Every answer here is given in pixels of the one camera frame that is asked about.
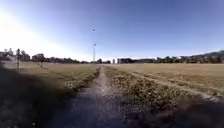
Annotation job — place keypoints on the tall light mast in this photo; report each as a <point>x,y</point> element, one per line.
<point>94,53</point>

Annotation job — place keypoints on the grey gravel path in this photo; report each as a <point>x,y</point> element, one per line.
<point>98,96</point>

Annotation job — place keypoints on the weedy grass strip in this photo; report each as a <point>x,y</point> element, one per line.
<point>143,90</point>

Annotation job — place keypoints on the dry grass field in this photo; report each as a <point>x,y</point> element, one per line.
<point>183,71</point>
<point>66,71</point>

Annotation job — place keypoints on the pale gravel track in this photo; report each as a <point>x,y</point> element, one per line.
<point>186,88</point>

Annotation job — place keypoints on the post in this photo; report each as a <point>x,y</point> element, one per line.
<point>18,58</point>

